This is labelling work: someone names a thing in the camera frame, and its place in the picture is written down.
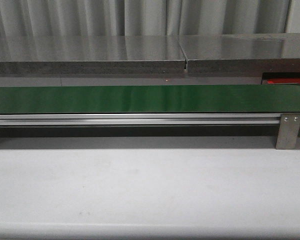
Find grey stone counter slab right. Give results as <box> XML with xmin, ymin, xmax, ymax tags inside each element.
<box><xmin>178</xmin><ymin>33</ymin><xmax>300</xmax><ymax>83</ymax></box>

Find grey stone counter slab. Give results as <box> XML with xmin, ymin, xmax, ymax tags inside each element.
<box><xmin>178</xmin><ymin>33</ymin><xmax>300</xmax><ymax>83</ymax></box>
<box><xmin>0</xmin><ymin>36</ymin><xmax>186</xmax><ymax>87</ymax></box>

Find green conveyor belt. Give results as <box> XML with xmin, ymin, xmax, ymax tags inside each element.
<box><xmin>0</xmin><ymin>84</ymin><xmax>300</xmax><ymax>114</ymax></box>

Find red plastic tray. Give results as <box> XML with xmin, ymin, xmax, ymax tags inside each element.
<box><xmin>263</xmin><ymin>77</ymin><xmax>300</xmax><ymax>85</ymax></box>

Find white pleated curtain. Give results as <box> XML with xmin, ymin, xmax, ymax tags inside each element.
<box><xmin>0</xmin><ymin>0</ymin><xmax>300</xmax><ymax>37</ymax></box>

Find steel conveyor support bracket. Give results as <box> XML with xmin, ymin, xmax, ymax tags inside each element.
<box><xmin>275</xmin><ymin>113</ymin><xmax>300</xmax><ymax>150</ymax></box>

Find aluminium conveyor frame rail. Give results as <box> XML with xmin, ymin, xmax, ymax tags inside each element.
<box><xmin>0</xmin><ymin>113</ymin><xmax>281</xmax><ymax>127</ymax></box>

